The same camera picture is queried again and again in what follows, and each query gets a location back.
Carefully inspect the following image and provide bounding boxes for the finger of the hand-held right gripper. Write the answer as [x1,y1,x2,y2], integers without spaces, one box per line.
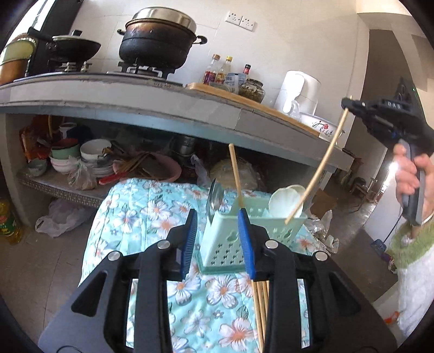
[341,97,374,119]

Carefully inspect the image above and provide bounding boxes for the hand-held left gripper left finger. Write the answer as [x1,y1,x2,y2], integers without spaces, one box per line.
[38,209,199,353]

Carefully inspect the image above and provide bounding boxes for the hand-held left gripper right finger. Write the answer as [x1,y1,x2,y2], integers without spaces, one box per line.
[237,208,397,353]

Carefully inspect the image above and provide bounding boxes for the green plastic utensil caddy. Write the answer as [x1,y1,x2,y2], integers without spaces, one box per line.
[196,197,307,275]

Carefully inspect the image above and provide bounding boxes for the white scalloped plastic spoon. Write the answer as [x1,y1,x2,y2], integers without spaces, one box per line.
[269,188,301,218]

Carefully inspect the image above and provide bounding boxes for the white round plastic spoon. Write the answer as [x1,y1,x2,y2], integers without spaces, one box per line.
[283,184,308,206]

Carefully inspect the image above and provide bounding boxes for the person's right hand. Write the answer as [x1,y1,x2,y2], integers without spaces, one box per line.
[393,144,434,218]

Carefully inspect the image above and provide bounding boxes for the floral enamel basin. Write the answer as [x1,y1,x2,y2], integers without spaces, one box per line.
[300,113,346,142]

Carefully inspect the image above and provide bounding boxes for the metal spoon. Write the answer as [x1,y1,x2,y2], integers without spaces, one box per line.
[205,178,225,227]

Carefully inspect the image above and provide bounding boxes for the floral quilted cloth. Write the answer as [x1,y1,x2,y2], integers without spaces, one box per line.
[79,178,326,353]

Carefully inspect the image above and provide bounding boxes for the white kitchen appliance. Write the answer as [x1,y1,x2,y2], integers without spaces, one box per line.
[274,70,321,116]

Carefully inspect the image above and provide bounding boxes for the bag of flatbread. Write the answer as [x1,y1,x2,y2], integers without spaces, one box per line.
[208,158,261,191]

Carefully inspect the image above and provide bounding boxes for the crumpled clear plastic wrap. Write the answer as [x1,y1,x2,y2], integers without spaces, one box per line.
[307,217,340,252]

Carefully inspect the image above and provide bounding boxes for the wooden chair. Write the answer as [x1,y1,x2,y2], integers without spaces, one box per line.
[349,176,378,201]

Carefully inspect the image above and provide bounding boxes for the pink plastic basin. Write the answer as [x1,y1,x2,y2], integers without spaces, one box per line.
[113,153,182,181]

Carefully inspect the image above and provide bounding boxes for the wooden cutting board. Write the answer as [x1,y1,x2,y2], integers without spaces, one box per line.
[186,82,321,138]

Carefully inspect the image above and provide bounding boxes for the cardboard box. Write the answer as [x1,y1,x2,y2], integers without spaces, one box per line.
[310,188,338,218]

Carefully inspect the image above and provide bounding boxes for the bundle of brown chopsticks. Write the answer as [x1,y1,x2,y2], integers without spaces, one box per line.
[119,153,150,172]

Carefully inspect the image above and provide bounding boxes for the stacked steel pots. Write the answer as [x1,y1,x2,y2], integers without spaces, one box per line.
[173,135,197,157]

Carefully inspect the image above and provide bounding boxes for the glass pickle jar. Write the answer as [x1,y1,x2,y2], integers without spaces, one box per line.
[239,78,266,104]

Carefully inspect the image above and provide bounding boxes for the clear plastic bag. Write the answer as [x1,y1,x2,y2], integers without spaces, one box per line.
[67,159,98,191]

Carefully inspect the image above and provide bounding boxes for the white plastic bag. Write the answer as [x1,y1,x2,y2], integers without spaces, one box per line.
[35,198,99,238]

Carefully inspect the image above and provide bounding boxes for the white ceramic bowl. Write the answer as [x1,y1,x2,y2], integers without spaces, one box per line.
[80,138,112,162]

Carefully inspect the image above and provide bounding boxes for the red sauce glass bottle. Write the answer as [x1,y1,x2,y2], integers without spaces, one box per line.
[203,53,220,85]

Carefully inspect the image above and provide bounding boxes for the green ceramic bowl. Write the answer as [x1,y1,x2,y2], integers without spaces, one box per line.
[50,144,81,160]

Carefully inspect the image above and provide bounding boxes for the white box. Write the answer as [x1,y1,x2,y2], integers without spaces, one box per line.
[373,288,404,335]

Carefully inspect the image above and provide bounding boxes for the concrete kitchen counter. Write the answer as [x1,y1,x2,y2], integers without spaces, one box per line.
[0,73,353,172]

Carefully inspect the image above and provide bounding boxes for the small grey bowl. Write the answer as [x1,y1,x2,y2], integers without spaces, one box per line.
[27,158,48,177]

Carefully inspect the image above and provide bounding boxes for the yellow cooking oil bottle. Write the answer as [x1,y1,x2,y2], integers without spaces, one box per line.
[0,198,23,245]

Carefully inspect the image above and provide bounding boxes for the gas stove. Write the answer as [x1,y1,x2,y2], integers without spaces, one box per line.
[47,59,185,86]

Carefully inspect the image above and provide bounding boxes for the red snack packets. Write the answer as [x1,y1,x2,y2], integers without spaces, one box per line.
[18,117,51,160]

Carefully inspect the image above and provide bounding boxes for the large black stockpot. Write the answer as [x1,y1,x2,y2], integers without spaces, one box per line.
[117,18,208,73]

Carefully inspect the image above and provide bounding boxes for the steel pot lid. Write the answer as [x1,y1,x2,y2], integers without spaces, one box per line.
[130,7,198,34]

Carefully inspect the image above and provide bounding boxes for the black wok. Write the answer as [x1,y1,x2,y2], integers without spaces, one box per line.
[27,27,102,62]

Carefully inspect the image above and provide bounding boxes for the brown enamel pot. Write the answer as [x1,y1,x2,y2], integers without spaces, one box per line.
[0,58,34,86]

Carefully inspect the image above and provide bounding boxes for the cream enamel pot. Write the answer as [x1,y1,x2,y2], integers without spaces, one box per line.
[0,37,37,66]

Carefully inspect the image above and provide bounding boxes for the black appliance panel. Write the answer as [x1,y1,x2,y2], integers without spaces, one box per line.
[25,0,84,75]

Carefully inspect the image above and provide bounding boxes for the red handled utensil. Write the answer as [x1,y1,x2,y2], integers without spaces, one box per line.
[99,171,129,186]

